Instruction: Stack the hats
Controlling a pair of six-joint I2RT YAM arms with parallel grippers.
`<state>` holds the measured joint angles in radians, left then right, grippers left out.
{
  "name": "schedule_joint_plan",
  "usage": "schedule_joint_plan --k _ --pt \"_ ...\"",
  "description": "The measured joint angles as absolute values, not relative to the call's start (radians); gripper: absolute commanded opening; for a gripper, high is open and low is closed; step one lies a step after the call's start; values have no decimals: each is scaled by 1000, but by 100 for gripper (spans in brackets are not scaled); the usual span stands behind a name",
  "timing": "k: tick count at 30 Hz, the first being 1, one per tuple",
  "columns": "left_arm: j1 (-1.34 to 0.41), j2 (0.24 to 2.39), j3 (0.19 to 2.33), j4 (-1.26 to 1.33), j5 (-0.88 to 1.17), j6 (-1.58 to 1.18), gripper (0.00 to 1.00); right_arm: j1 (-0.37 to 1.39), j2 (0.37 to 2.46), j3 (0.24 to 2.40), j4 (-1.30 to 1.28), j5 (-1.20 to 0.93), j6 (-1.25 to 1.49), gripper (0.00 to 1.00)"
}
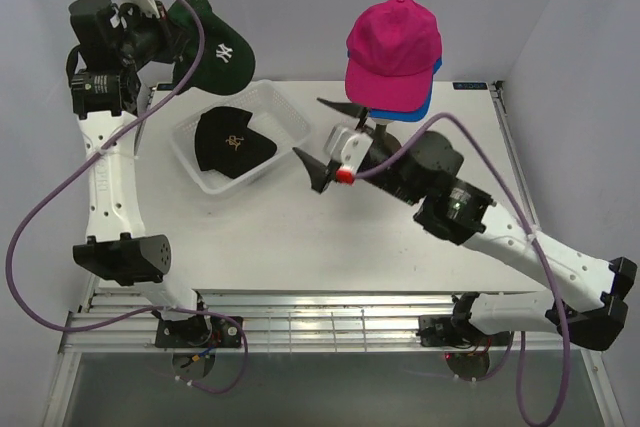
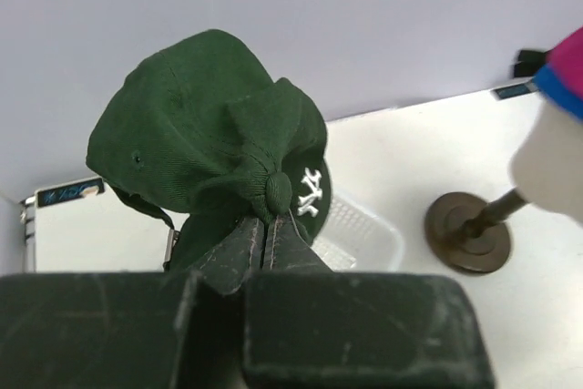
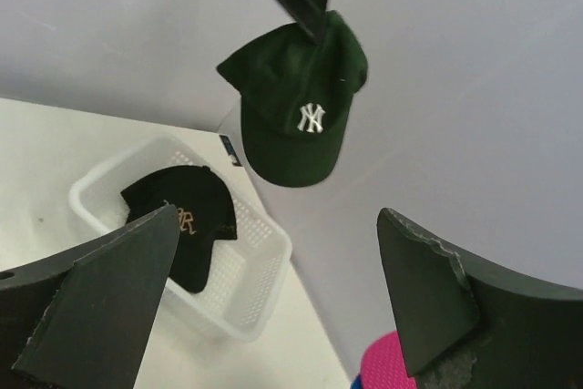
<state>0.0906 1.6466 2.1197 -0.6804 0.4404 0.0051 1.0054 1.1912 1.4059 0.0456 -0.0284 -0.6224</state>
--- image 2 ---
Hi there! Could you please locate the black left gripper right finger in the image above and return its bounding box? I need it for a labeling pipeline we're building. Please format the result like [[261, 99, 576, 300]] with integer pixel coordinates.
[[243, 215, 496, 388]]

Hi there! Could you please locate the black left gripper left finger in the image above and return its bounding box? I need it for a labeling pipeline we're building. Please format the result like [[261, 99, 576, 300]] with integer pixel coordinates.
[[1, 219, 266, 388]]

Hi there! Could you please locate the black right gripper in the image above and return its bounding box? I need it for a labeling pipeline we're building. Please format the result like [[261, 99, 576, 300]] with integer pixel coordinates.
[[512, 48, 551, 77]]

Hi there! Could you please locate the blue baseball cap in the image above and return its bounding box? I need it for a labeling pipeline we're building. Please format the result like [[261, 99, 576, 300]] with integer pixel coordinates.
[[532, 66, 582, 121]]

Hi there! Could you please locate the magenta baseball cap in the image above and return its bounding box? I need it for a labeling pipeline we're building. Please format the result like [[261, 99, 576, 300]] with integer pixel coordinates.
[[547, 28, 583, 99]]

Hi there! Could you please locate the black baseball cap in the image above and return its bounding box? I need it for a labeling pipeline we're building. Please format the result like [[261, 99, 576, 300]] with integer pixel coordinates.
[[86, 29, 332, 271]]

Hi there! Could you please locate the white plastic basket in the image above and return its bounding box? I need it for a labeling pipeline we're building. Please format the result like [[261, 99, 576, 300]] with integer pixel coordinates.
[[312, 191, 404, 272]]

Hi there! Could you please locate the cream mannequin head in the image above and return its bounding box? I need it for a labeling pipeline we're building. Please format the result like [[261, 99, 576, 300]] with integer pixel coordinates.
[[510, 100, 582, 224]]

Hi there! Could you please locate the dark wooden mannequin stand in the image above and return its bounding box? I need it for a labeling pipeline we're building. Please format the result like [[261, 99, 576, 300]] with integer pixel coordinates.
[[424, 189, 528, 274]]

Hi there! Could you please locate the aluminium rail frame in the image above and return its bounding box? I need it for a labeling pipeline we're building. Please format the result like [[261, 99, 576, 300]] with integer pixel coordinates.
[[20, 195, 36, 273]]

